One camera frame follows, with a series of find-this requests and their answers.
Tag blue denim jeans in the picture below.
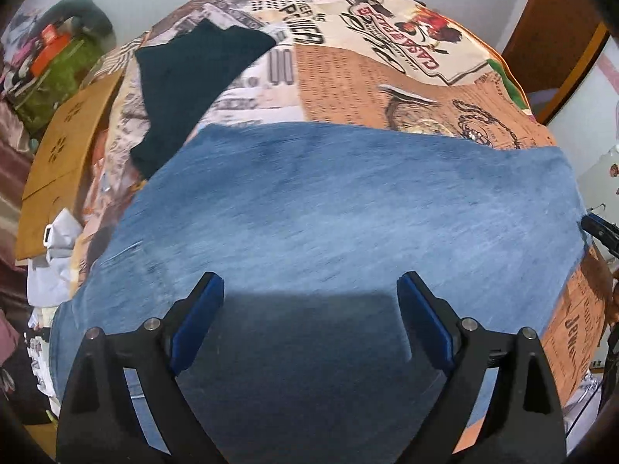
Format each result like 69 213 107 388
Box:
49 123 585 463

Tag white suitcase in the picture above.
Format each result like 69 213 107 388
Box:
577 145 619 224

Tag white paper pile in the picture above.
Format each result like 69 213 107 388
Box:
26 208 83 308

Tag brown wooden door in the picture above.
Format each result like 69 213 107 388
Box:
503 0 610 125

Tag newspaper print bed blanket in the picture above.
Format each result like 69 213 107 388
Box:
69 0 611 455

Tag dark navy folded garment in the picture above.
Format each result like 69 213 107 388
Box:
130 21 276 179

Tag orange box on pile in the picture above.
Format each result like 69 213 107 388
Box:
31 24 71 77

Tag grey neck pillow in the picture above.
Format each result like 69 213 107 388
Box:
47 0 116 51

